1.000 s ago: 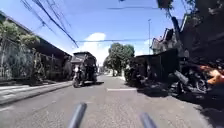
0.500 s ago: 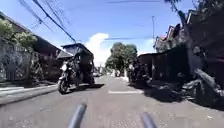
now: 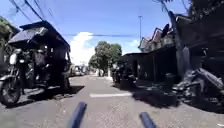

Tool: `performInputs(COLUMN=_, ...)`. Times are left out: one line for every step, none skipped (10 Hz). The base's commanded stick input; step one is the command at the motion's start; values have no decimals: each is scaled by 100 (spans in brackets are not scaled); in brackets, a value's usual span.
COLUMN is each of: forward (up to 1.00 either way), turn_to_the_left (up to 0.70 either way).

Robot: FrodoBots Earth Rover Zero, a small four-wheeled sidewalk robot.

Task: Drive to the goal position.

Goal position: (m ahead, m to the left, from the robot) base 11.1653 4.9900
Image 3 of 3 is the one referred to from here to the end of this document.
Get grey concrete road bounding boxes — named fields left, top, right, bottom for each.
left=0, top=75, right=224, bottom=128

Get street lamp pole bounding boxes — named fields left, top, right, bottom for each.
left=138, top=15, right=143, bottom=43

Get row of houses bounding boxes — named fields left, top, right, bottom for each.
left=118, top=0, right=224, bottom=84

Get overhead wires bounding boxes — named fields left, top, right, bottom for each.
left=8, top=0, right=134, bottom=38

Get pile of covered things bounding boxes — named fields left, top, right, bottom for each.
left=171, top=67, right=224, bottom=108

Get green tree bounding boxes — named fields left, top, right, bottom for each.
left=88, top=40, right=123, bottom=77

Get leaning utility pole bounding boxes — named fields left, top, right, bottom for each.
left=160, top=0, right=192, bottom=80

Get parked motorcycle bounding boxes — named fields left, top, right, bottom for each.
left=111, top=63, right=137, bottom=90

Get motor tricycle with sidecar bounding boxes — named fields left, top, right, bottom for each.
left=0, top=20, right=73, bottom=108

